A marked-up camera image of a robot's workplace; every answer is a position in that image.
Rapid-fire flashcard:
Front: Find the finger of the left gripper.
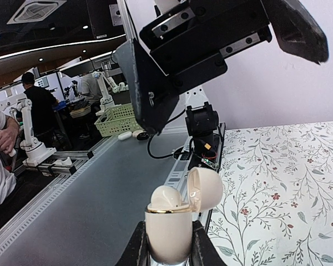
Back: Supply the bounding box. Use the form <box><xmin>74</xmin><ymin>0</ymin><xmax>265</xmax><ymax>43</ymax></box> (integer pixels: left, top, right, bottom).
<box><xmin>263</xmin><ymin>0</ymin><xmax>329</xmax><ymax>65</ymax></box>

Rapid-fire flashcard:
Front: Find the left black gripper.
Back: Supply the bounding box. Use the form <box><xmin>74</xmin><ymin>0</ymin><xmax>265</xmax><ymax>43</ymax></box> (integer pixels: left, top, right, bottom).
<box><xmin>115</xmin><ymin>1</ymin><xmax>272</xmax><ymax>135</ymax></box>

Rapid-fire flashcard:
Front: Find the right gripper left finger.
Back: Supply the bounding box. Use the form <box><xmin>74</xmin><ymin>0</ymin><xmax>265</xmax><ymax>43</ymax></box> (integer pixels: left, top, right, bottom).
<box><xmin>115</xmin><ymin>221</ymin><xmax>151</xmax><ymax>266</ymax></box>

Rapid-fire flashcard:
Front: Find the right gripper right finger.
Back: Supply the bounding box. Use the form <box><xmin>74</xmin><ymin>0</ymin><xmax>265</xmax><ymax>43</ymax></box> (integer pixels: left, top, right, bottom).
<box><xmin>190</xmin><ymin>221</ymin><xmax>225</xmax><ymax>266</ymax></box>

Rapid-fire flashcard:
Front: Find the white earbud charging case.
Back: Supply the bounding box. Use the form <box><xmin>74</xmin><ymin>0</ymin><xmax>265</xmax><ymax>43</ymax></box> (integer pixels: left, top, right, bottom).
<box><xmin>145</xmin><ymin>167</ymin><xmax>223</xmax><ymax>265</ymax></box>

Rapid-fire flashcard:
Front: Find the spare black round case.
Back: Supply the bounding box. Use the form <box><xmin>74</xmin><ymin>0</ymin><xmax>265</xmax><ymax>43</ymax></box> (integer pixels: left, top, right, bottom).
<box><xmin>132</xmin><ymin>130</ymin><xmax>150</xmax><ymax>141</ymax></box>

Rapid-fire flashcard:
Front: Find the spare white case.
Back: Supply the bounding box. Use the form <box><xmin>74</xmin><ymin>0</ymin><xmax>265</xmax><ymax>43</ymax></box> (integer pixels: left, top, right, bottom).
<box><xmin>118</xmin><ymin>131</ymin><xmax>133</xmax><ymax>141</ymax></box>

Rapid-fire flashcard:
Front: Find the cream earbud in case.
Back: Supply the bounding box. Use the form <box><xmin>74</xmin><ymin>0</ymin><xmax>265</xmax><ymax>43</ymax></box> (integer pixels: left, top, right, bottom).
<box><xmin>150</xmin><ymin>185</ymin><xmax>182</xmax><ymax>209</ymax></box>

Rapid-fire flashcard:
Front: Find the green perforated plastic basket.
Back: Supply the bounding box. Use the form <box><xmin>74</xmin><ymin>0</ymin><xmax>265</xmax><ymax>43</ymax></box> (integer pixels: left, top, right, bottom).
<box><xmin>94</xmin><ymin>103</ymin><xmax>142</xmax><ymax>137</ymax></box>

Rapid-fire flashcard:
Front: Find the floral patterned table mat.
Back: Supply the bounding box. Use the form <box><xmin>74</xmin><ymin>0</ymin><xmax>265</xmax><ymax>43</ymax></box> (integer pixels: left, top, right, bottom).
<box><xmin>208</xmin><ymin>121</ymin><xmax>333</xmax><ymax>265</ymax></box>

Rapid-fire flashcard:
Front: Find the person in black shirt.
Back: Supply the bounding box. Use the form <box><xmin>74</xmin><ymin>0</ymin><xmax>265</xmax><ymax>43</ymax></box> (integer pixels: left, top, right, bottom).
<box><xmin>21</xmin><ymin>72</ymin><xmax>58</xmax><ymax>147</ymax></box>

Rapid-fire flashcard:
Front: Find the person in white shirt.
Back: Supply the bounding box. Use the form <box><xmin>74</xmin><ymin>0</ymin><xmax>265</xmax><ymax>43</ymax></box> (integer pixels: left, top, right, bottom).
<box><xmin>0</xmin><ymin>111</ymin><xmax>19</xmax><ymax>205</ymax></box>

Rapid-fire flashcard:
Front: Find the front aluminium rail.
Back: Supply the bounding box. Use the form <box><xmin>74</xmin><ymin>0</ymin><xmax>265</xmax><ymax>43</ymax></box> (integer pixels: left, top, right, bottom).
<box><xmin>0</xmin><ymin>121</ymin><xmax>228</xmax><ymax>266</ymax></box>

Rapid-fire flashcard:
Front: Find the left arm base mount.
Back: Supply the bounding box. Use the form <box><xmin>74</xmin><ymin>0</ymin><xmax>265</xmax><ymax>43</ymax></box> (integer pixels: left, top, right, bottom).
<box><xmin>172</xmin><ymin>123</ymin><xmax>226</xmax><ymax>172</ymax></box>

